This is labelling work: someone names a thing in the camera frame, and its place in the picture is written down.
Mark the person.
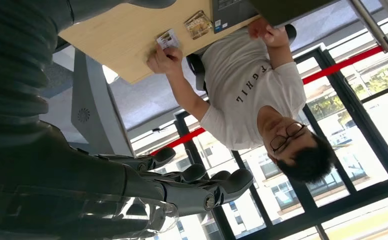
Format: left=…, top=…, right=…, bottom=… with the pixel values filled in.
left=146, top=17, right=336, bottom=185

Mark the black office chair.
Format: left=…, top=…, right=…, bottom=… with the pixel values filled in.
left=185, top=23, right=298, bottom=92

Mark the dark grey laptop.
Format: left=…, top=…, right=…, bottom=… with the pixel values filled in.
left=211, top=0, right=342, bottom=35

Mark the light wooden desk with laptop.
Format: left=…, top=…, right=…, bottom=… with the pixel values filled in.
left=58, top=0, right=261, bottom=85

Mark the grey white kiosk stand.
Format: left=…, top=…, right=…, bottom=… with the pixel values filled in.
left=70, top=47, right=136, bottom=158

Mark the red barrier tape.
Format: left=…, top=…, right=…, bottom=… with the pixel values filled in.
left=149, top=33, right=388, bottom=157

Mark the silver metal pole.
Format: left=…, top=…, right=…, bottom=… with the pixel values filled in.
left=347, top=0, right=388, bottom=54

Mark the black window frame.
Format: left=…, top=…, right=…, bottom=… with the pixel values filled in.
left=174, top=43, right=388, bottom=240

